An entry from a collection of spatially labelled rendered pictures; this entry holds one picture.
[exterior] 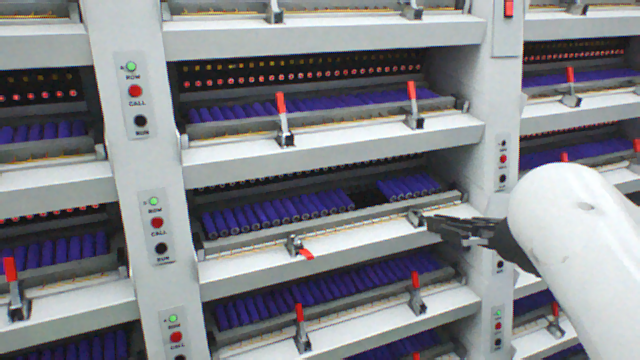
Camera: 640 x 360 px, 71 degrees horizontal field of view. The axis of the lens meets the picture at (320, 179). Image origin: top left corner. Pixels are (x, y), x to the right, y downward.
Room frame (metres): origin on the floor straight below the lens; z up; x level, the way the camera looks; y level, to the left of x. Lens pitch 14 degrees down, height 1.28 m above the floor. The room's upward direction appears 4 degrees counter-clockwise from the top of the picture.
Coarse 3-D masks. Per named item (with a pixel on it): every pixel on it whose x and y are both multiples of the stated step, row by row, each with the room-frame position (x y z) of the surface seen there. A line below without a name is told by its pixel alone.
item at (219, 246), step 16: (448, 192) 0.94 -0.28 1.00; (368, 208) 0.87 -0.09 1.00; (384, 208) 0.87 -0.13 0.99; (400, 208) 0.88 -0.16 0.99; (288, 224) 0.80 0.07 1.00; (304, 224) 0.81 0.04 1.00; (320, 224) 0.81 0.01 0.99; (336, 224) 0.83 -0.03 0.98; (224, 240) 0.75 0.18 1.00; (240, 240) 0.75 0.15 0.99; (256, 240) 0.76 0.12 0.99; (272, 240) 0.78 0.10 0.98; (304, 240) 0.78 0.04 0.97
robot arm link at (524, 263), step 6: (516, 246) 0.57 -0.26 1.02; (516, 252) 0.57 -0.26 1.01; (522, 252) 0.56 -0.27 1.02; (516, 258) 0.57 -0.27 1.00; (522, 258) 0.56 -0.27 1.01; (528, 258) 0.55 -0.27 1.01; (522, 264) 0.57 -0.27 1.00; (528, 264) 0.56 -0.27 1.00; (528, 270) 0.56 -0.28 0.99; (534, 270) 0.55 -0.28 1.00; (540, 276) 0.56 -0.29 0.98
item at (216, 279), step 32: (416, 160) 1.04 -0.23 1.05; (224, 192) 0.86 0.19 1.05; (256, 192) 0.89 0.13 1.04; (480, 192) 0.92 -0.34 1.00; (192, 224) 0.82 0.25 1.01; (384, 224) 0.86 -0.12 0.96; (256, 256) 0.75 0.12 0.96; (288, 256) 0.75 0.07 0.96; (320, 256) 0.76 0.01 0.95; (352, 256) 0.79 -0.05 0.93; (224, 288) 0.70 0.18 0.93
